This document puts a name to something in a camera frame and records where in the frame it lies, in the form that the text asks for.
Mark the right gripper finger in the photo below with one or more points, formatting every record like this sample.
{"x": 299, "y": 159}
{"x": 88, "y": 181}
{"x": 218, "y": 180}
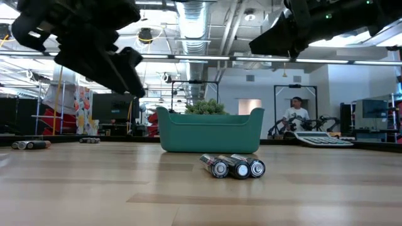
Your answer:
{"x": 282, "y": 29}
{"x": 285, "y": 47}

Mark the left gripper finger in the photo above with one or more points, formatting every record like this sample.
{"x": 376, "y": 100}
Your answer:
{"x": 94, "y": 70}
{"x": 130, "y": 69}

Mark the black AA battery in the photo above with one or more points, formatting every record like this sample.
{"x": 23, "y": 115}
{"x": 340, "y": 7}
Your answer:
{"x": 220, "y": 169}
{"x": 242, "y": 170}
{"x": 257, "y": 169}

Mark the neighbouring station robot arm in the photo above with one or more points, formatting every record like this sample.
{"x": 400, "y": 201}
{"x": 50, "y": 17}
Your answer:
{"x": 276, "y": 127}
{"x": 326, "y": 120}

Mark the bright ceiling light panel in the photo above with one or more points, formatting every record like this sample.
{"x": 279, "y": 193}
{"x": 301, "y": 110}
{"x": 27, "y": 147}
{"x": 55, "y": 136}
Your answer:
{"x": 339, "y": 41}

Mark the round ceiling fixture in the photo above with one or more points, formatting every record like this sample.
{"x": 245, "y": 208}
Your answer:
{"x": 249, "y": 16}

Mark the black ceiling device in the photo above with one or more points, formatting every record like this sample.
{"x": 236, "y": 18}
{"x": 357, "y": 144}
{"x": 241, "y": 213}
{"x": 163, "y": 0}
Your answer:
{"x": 4, "y": 31}
{"x": 145, "y": 35}

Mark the colourful patterned cloth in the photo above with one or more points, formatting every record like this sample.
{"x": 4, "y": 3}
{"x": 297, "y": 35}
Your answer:
{"x": 83, "y": 110}

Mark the black computer monitor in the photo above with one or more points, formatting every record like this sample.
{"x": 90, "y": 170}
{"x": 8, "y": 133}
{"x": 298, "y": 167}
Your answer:
{"x": 114, "y": 110}

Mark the white sheet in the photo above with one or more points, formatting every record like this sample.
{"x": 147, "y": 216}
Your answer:
{"x": 55, "y": 100}

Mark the red furniture piece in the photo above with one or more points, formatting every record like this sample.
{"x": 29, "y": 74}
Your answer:
{"x": 153, "y": 120}
{"x": 67, "y": 124}

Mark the grey metal rack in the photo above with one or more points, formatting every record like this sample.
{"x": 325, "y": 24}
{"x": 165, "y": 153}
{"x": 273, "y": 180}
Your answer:
{"x": 38, "y": 103}

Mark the person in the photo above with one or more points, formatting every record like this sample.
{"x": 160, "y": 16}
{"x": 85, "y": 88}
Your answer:
{"x": 295, "y": 114}

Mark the long LED light bar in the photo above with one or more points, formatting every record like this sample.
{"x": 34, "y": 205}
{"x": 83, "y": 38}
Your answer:
{"x": 201, "y": 57}

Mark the green artificial succulent plant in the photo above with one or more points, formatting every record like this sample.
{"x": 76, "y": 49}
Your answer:
{"x": 205, "y": 108}

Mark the black cabinet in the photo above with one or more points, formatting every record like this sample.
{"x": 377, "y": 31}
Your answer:
{"x": 19, "y": 116}
{"x": 345, "y": 117}

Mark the white desk calculator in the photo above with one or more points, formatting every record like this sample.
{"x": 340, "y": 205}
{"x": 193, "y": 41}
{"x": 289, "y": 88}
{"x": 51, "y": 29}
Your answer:
{"x": 323, "y": 141}

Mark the teal plastic bin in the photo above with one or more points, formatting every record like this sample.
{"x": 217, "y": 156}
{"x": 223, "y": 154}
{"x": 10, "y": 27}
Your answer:
{"x": 210, "y": 135}

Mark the silver ventilation duct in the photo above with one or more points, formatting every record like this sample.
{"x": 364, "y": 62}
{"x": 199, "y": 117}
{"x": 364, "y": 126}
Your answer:
{"x": 268, "y": 25}
{"x": 193, "y": 25}

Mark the grey wall vent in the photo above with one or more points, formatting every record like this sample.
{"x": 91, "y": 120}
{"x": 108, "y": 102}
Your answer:
{"x": 297, "y": 78}
{"x": 250, "y": 78}

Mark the black hanging camera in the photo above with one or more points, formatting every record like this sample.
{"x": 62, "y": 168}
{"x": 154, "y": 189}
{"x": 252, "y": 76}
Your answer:
{"x": 168, "y": 78}

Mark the black gantry frame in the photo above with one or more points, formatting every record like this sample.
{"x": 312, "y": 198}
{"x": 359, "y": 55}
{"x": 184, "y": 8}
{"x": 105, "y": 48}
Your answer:
{"x": 194, "y": 82}
{"x": 295, "y": 86}

